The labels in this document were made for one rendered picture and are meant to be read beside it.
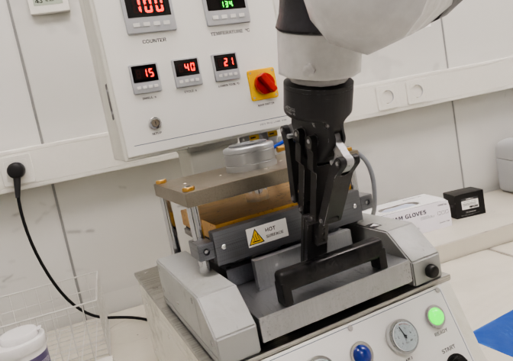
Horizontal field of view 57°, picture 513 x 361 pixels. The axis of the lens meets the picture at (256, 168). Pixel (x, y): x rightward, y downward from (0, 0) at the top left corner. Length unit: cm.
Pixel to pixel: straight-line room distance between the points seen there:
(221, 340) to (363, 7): 36
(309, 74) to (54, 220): 95
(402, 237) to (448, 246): 58
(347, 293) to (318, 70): 28
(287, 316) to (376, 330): 12
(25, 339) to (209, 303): 44
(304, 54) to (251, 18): 43
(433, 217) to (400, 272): 71
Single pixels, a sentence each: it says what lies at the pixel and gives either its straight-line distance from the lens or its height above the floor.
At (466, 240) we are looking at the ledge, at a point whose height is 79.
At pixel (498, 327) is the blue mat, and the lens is 96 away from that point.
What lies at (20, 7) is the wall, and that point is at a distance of 133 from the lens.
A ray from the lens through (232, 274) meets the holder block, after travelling 65.
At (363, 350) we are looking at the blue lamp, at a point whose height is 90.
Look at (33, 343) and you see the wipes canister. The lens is 92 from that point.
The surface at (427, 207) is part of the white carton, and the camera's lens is 133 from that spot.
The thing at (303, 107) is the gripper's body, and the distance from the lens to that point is 49.
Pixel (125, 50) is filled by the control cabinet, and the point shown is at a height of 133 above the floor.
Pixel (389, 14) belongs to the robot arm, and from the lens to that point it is 35.
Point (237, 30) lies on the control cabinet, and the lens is 88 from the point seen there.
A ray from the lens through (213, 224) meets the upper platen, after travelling 63.
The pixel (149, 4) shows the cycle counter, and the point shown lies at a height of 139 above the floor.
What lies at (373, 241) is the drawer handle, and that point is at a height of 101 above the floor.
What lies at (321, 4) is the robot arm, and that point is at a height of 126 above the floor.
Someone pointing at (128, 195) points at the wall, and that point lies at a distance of 128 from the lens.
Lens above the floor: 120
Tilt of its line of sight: 7 degrees down
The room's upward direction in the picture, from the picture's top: 11 degrees counter-clockwise
